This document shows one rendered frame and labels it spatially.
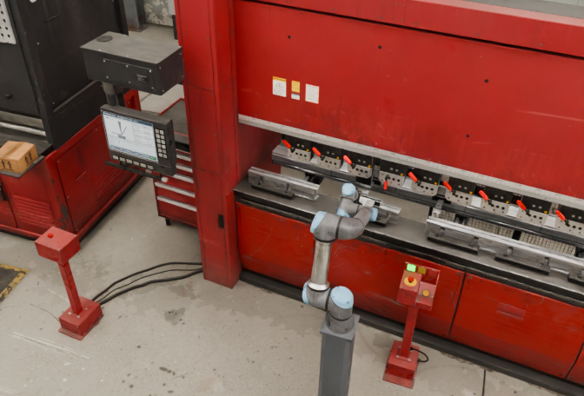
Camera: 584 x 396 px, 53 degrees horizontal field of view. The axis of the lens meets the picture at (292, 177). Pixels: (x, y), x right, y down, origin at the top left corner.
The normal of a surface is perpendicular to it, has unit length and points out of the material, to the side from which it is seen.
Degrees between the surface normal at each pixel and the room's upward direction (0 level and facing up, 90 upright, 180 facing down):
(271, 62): 90
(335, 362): 90
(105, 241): 0
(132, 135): 90
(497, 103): 90
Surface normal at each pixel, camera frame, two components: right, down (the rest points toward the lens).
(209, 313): 0.01, -0.81
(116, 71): -0.40, 0.54
